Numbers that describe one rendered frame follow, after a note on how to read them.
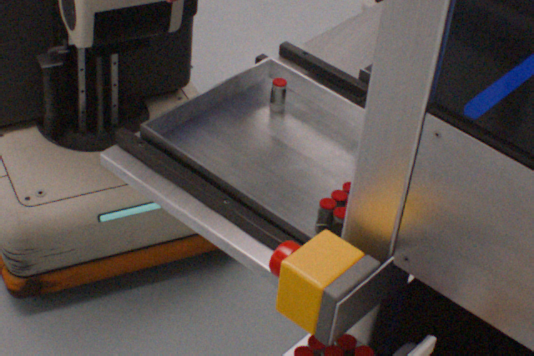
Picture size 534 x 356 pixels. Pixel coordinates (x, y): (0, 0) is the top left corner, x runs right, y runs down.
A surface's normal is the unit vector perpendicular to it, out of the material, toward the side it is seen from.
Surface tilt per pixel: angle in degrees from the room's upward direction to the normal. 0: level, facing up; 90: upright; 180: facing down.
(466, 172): 90
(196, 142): 0
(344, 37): 0
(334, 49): 0
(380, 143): 90
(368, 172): 90
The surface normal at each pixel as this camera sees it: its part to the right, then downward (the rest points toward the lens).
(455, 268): -0.66, 0.42
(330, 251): 0.09, -0.78
